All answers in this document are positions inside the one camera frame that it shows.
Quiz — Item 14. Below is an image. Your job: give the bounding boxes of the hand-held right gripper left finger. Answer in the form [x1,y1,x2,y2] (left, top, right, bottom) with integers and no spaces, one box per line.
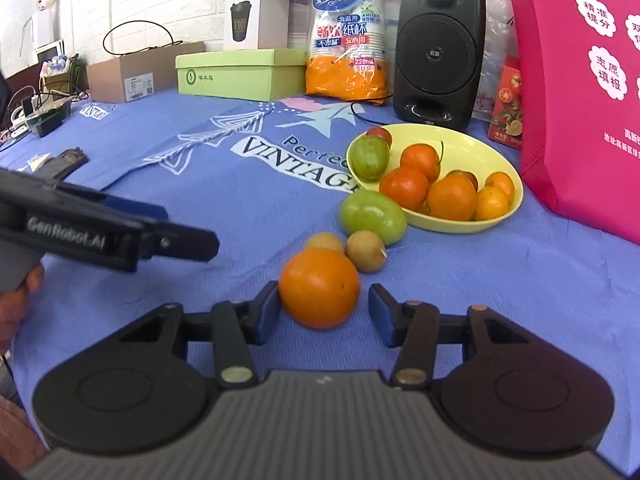
[107,280,283,391]

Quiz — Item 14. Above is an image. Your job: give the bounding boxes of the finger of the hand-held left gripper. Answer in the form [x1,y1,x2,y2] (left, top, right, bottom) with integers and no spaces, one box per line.
[102,196,169,222]
[139,219,220,264]

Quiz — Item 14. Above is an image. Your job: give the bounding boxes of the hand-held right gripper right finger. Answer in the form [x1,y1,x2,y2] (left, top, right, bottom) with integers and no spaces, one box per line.
[368,284,536,388]

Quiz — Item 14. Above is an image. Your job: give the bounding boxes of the large orange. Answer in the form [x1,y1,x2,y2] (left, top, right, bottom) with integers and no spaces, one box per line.
[278,249,362,330]
[426,174,478,222]

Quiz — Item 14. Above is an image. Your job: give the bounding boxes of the small brown kiwi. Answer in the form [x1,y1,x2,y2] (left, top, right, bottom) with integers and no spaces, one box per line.
[345,230,387,274]
[304,232,346,255]

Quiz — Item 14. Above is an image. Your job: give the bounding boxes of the green jujube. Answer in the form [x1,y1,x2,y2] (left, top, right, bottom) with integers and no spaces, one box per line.
[339,190,408,246]
[347,136,391,182]

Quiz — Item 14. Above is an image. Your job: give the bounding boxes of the orange tangerine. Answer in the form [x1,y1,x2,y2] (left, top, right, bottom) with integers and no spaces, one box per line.
[379,166,431,211]
[400,143,442,183]

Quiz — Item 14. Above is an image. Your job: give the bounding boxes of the small yellow-orange citrus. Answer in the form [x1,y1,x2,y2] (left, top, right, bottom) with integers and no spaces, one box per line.
[484,171,516,203]
[474,186,510,222]

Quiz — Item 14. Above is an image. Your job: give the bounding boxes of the yellow-green plastic plate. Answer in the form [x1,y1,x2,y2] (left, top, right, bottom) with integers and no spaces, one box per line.
[346,123,524,234]

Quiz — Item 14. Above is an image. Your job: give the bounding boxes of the person's left hand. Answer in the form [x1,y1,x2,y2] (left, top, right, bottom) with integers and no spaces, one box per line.
[0,260,47,353]

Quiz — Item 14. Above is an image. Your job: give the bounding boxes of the blue printed tablecloth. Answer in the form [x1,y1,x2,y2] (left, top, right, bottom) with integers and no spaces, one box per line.
[0,87,640,476]

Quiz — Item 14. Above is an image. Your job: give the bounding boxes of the black charger box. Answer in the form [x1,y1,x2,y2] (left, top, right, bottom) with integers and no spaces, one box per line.
[27,105,68,137]

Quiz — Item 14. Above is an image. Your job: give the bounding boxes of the white power strip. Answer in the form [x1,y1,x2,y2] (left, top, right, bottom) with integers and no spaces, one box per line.
[9,95,41,139]

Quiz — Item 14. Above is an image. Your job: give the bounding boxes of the brown cardboard box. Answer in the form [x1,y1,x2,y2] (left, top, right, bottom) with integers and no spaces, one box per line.
[86,41,206,104]

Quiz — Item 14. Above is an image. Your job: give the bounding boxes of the olive storage bag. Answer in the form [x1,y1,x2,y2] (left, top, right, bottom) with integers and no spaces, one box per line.
[42,55,83,93]

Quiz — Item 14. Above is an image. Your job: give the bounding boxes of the green shoe box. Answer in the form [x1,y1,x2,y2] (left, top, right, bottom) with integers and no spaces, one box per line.
[175,48,308,102]

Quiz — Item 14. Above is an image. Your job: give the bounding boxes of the small white monitor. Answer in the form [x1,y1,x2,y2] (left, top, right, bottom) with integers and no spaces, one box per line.
[32,40,68,66]

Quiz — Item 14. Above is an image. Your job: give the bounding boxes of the white cup box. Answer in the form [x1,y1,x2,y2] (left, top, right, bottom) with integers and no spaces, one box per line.
[223,0,291,52]

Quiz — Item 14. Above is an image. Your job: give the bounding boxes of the red juice carton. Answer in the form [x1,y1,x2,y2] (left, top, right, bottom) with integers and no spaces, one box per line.
[487,55,523,151]

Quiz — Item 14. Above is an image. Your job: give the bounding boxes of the pack of paper cups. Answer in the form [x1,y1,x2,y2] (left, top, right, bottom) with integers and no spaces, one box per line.
[305,0,391,107]

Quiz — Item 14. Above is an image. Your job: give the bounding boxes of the pink tote bag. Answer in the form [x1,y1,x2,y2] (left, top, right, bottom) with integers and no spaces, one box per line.
[505,0,640,246]

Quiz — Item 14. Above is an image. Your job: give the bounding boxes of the black speaker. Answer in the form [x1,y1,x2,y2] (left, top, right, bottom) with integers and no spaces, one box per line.
[393,0,487,131]

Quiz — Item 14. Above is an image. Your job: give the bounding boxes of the floral plastic sheet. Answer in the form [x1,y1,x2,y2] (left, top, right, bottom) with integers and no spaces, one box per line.
[472,0,521,121]

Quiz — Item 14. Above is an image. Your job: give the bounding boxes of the black cable loop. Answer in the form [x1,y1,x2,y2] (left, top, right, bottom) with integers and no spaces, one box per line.
[102,20,183,56]

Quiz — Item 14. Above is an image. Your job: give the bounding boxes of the black speaker cable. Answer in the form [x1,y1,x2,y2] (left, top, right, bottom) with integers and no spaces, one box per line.
[350,92,396,126]

